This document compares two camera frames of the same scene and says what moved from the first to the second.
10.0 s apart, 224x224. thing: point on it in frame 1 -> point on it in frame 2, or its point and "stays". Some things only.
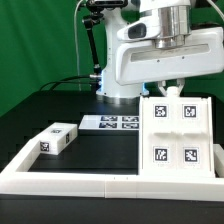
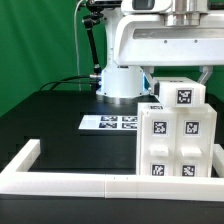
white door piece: (192, 135) stays
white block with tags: (57, 137) -> (179, 91)
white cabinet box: (176, 137) stays
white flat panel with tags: (110, 122) stays
